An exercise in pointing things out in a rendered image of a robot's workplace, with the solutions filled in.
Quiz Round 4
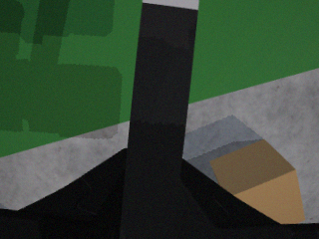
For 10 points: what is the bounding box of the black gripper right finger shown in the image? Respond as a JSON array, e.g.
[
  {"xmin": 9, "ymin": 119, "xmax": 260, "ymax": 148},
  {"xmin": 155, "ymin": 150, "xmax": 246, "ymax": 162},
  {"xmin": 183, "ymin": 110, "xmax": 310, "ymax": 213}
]
[{"xmin": 172, "ymin": 159, "xmax": 319, "ymax": 239}]

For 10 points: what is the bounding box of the green flat mat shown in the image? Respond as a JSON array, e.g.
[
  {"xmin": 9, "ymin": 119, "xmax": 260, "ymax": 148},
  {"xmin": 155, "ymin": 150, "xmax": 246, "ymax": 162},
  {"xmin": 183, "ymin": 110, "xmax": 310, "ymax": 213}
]
[{"xmin": 0, "ymin": 0, "xmax": 319, "ymax": 158}]

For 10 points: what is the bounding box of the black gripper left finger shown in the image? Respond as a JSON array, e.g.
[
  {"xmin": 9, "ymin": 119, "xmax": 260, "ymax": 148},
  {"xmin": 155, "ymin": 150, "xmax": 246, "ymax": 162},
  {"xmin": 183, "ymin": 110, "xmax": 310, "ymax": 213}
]
[{"xmin": 0, "ymin": 148, "xmax": 128, "ymax": 239}]

